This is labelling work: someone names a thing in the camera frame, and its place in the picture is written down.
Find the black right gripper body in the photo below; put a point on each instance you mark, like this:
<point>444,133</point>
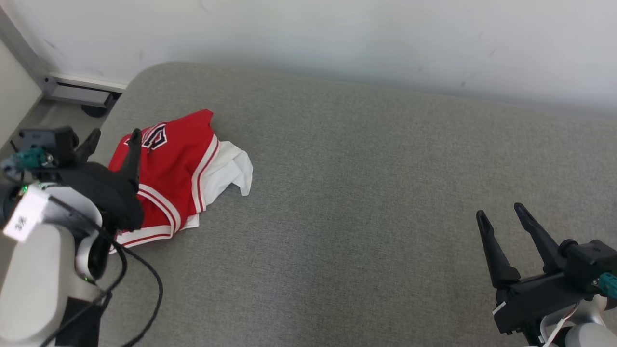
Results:
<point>535,301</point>

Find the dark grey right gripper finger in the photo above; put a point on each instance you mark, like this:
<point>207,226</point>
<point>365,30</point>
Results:
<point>544,246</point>
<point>499,265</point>

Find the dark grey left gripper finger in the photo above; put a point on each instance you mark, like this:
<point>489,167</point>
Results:
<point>89,147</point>
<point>132,164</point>

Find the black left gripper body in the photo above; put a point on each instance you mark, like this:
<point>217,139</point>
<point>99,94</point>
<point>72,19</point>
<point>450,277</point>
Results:
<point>106,193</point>

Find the red Bulls 23 jersey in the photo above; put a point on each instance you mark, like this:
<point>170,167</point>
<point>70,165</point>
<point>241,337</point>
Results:
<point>178,159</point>

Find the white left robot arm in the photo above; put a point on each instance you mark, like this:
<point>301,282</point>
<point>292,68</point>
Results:
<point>33,284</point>

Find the black round floor foot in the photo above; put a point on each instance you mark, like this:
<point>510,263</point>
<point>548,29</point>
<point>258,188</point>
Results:
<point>95,111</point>

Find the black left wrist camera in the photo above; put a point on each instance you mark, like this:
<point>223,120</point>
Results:
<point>48,142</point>

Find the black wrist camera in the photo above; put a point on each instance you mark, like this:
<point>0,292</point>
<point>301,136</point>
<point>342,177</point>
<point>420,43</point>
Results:
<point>593,260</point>
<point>48,142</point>

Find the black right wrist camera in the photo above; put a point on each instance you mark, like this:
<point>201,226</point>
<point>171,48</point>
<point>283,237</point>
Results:
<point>593,260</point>

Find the grey metal floor rail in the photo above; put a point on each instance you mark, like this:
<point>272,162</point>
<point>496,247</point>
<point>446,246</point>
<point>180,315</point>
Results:
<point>82,91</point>

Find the teal left camera connector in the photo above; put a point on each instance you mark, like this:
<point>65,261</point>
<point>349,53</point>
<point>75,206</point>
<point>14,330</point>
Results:
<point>31,158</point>

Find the teal camera connector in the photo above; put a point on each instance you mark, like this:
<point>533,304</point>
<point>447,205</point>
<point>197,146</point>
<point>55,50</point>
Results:
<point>610,285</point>
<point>31,158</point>

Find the teal right camera connector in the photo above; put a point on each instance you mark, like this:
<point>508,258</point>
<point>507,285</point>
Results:
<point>610,285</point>

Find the grey metal frame post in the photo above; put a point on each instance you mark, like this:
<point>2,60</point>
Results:
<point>21,50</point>

